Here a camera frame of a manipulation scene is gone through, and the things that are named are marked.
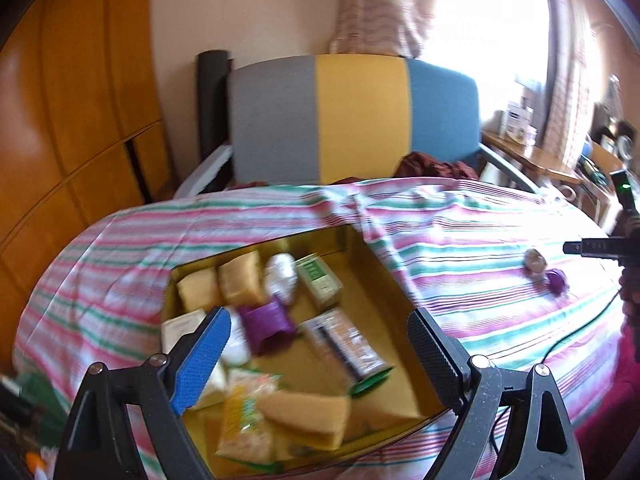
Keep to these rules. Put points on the small round beige object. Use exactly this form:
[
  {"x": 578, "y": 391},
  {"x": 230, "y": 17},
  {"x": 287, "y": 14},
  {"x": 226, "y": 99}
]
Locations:
[{"x": 535, "y": 261}]

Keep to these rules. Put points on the pink patterned curtain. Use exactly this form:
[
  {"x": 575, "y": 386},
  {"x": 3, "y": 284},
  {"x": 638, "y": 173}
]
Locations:
[{"x": 380, "y": 5}]

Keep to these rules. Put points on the grey yellow blue chair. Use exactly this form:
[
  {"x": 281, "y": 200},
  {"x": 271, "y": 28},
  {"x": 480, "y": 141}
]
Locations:
[{"x": 270, "y": 120}]

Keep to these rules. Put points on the cream carton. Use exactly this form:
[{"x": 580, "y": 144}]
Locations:
[{"x": 180, "y": 331}]

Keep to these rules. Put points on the purple roll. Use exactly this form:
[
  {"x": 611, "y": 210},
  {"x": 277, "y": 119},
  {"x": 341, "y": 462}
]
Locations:
[
  {"x": 556, "y": 282},
  {"x": 265, "y": 322}
]

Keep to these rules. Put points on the wooden wardrobe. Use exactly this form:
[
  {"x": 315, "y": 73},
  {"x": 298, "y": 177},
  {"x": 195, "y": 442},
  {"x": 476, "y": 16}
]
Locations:
[{"x": 75, "y": 110}]

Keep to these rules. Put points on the white carton green label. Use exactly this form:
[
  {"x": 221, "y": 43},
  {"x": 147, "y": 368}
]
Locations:
[{"x": 317, "y": 280}]

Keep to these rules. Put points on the bright window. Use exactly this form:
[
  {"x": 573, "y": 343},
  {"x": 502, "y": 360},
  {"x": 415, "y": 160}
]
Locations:
[{"x": 490, "y": 25}]

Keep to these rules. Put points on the striped pink green tablecloth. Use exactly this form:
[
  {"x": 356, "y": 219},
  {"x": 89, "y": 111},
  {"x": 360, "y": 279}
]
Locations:
[{"x": 475, "y": 270}]

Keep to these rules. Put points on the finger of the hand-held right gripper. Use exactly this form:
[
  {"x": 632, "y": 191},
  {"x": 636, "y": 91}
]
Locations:
[{"x": 595, "y": 247}]

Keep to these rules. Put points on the wooden side table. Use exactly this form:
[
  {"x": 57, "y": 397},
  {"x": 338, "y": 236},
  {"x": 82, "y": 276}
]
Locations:
[{"x": 530, "y": 152}]

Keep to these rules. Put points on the yellow sponge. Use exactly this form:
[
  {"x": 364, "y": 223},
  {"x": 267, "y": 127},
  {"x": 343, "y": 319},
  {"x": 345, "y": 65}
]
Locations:
[
  {"x": 197, "y": 289},
  {"x": 240, "y": 276},
  {"x": 310, "y": 412}
]

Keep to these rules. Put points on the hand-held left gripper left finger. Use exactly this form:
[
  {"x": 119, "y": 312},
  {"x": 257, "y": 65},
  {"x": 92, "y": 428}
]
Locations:
[{"x": 200, "y": 365}]

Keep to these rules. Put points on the yellow green snack bag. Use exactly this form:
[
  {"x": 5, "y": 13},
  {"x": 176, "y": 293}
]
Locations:
[{"x": 245, "y": 410}]

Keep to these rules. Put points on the white bottle orange cap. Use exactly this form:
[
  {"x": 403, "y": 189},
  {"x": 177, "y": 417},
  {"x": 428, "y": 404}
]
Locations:
[{"x": 32, "y": 462}]

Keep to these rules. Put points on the gold metal box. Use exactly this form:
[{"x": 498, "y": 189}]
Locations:
[{"x": 395, "y": 390}]

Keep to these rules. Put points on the person's red clothing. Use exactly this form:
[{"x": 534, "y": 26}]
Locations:
[{"x": 632, "y": 370}]

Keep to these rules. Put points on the dark red cloth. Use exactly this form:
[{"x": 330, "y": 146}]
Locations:
[{"x": 425, "y": 165}]

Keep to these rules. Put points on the striped beige curtain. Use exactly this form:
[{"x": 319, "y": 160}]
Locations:
[{"x": 570, "y": 60}]

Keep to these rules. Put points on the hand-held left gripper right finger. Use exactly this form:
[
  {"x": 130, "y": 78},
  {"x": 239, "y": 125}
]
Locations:
[{"x": 435, "y": 360}]

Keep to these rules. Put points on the striped snack bar packet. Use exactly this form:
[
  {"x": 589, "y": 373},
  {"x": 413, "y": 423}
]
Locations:
[{"x": 345, "y": 347}]

